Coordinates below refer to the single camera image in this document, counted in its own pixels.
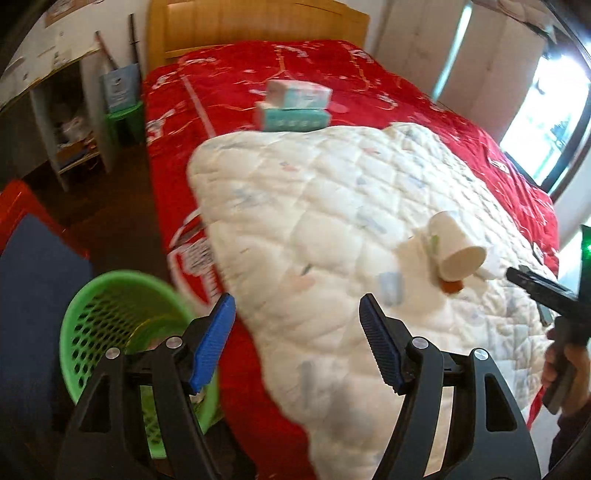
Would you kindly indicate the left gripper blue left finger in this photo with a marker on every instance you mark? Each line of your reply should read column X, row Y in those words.
column 208, row 337

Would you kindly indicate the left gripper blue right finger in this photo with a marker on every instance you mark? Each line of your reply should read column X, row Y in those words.
column 382, row 343

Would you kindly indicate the right hand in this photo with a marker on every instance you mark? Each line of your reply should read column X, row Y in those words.
column 565, row 375

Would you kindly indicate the orange peel piece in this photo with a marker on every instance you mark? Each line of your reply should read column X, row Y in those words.
column 451, row 287

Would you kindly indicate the green plastic waste basket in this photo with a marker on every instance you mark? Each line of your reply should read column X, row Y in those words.
column 126, row 309

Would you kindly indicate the white paper cup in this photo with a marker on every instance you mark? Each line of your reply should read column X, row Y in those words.
column 454, row 248

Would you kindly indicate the white quilted blanket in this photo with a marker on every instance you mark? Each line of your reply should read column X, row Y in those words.
column 303, row 224

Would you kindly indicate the blue upholstered chair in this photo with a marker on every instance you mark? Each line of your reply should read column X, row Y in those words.
column 40, row 275

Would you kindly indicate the lower teal tissue pack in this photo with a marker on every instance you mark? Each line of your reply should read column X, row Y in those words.
column 268, row 118

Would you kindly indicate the green plastic stool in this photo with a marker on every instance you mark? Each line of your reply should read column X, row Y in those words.
column 126, row 126

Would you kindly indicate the red bed cover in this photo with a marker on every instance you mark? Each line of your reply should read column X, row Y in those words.
column 212, row 92

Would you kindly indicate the red plastic box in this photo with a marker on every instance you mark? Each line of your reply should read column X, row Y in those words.
column 17, row 201

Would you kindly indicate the upper tissue pack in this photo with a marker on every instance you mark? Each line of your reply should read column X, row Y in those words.
column 297, row 95

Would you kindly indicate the white desk shelf unit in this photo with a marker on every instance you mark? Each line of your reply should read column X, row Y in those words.
column 59, row 120

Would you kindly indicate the wooden headboard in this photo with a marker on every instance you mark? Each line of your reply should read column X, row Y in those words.
column 175, row 28

